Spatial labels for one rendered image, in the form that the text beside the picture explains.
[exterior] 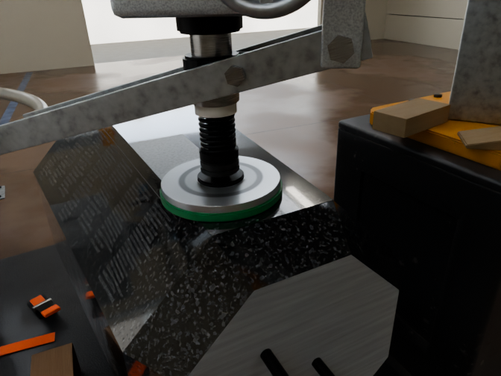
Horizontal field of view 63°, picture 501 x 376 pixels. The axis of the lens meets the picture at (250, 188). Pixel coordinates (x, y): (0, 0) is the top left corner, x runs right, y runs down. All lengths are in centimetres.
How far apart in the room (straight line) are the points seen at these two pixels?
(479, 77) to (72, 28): 695
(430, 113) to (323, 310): 66
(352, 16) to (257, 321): 43
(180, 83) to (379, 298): 50
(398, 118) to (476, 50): 28
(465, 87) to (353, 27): 75
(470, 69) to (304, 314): 83
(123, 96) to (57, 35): 701
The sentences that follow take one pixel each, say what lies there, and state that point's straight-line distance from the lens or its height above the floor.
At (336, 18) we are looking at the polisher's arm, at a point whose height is 110.
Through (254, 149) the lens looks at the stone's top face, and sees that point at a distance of 93.
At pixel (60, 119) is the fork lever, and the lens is 76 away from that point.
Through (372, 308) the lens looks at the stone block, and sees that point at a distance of 79.
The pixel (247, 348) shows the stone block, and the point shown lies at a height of 65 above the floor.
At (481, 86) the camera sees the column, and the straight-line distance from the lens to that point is 126.
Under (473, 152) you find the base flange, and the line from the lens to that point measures 111.
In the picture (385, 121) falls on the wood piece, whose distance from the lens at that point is 112.
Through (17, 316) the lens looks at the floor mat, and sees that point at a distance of 189.
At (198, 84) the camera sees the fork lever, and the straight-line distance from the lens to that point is 62.
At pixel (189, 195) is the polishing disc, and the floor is 83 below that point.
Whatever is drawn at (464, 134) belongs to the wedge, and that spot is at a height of 79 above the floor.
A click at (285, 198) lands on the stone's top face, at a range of 71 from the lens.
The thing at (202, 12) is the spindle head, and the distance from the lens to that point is 55.
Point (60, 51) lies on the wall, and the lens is 770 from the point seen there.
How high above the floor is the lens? 114
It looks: 27 degrees down
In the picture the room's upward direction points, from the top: 2 degrees counter-clockwise
